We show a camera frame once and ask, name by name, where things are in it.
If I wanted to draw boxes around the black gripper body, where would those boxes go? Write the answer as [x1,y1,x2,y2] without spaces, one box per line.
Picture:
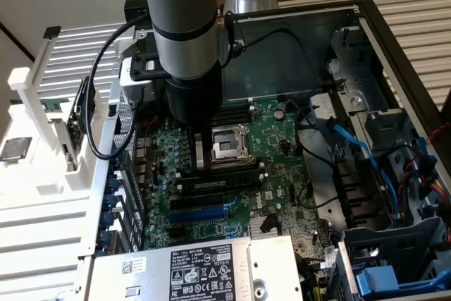
[164,74,224,130]

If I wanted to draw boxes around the silver CPU socket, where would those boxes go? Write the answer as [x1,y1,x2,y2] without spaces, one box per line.
[210,123,255,171]

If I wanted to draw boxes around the long black expansion slot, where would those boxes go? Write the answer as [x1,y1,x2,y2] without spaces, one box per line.
[170,193,226,211]

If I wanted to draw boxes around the blue expansion slot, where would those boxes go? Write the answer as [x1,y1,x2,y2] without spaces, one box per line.
[168,205,228,225]

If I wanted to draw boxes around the light blue slot clip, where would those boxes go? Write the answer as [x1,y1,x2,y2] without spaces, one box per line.
[222,193,246,218]
[225,225,245,241]

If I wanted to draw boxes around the short black expansion slot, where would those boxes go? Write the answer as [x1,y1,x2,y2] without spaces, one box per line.
[168,226,187,241]

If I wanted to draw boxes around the green motherboard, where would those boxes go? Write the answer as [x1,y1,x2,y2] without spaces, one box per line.
[132,98,341,270]

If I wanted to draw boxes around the open grey PC case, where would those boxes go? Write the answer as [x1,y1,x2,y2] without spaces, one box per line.
[79,0,451,301]

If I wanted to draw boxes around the silver finned heatsink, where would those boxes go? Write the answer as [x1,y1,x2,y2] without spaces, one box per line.
[249,214,280,244]

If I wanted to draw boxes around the white parts rack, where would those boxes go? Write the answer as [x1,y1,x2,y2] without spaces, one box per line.
[0,25,117,207]

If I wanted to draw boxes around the black box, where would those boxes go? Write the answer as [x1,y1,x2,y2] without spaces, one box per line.
[123,0,153,29]

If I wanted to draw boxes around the silver power supply unit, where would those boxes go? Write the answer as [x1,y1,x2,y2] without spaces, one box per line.
[82,235,304,301]

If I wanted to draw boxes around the grey metal disk bay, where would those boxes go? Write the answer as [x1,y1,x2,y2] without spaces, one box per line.
[327,25,412,154]

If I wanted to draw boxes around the black plastic shroud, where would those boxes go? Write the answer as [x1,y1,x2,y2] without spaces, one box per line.
[333,159,383,228]

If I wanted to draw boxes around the silver CPU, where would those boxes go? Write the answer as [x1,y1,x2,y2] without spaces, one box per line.
[0,136,33,163]

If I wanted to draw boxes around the grey drive cage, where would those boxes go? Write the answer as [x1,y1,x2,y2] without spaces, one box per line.
[343,216,451,301]

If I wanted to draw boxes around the blue plastic drive latch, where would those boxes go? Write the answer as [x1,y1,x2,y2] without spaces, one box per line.
[355,266,451,297]

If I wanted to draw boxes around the red black twisted wire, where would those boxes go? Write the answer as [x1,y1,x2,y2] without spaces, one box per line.
[424,126,451,143]
[135,117,159,135]

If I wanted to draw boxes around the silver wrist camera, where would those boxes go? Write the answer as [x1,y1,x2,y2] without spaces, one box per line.
[118,53,166,109]

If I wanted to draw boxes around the black wire with plug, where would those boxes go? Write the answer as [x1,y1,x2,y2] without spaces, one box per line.
[225,11,325,87]

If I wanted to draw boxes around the black camera cable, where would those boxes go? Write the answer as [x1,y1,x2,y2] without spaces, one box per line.
[85,13,151,161]

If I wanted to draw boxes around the black angled wire plug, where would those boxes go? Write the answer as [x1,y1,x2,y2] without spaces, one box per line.
[262,211,282,235]

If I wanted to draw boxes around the graphics card with bracket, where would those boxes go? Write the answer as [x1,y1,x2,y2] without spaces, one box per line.
[51,117,82,172]

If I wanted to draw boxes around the blue disk wire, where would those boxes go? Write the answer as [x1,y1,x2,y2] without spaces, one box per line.
[322,116,401,226]

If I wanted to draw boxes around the red yellow power wires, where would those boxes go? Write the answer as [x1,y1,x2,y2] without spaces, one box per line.
[428,177,451,210]

